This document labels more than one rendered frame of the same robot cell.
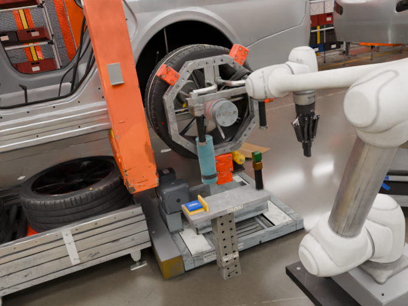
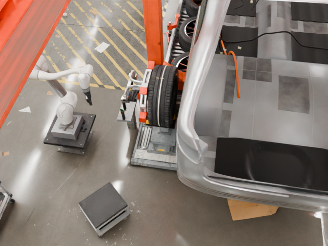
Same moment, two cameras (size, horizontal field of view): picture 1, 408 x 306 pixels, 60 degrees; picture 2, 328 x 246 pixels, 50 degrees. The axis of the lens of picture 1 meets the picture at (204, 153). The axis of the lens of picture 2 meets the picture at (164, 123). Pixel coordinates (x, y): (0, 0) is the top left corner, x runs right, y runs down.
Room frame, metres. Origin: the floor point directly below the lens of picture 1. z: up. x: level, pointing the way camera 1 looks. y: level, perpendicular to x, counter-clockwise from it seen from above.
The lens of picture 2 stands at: (3.32, -2.19, 3.74)
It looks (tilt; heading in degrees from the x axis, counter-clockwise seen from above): 54 degrees down; 120
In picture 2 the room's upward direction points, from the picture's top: 3 degrees counter-clockwise
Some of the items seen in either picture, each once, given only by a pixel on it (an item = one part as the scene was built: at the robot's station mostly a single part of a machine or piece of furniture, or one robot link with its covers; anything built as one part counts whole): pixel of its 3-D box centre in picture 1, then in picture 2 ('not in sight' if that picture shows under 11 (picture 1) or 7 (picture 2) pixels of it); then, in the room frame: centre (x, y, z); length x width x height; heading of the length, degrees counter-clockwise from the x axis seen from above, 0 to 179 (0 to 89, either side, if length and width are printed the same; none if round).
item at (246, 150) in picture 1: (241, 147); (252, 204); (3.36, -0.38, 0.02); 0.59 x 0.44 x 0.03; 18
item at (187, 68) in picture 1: (214, 107); (148, 94); (1.92, -0.09, 0.85); 0.54 x 0.07 x 0.54; 108
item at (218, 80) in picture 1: (236, 74); (133, 88); (1.84, -0.22, 1.03); 0.19 x 0.18 x 0.11; 18
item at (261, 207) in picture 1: (221, 205); (164, 135); (2.09, -0.07, 0.13); 0.50 x 0.36 x 0.10; 108
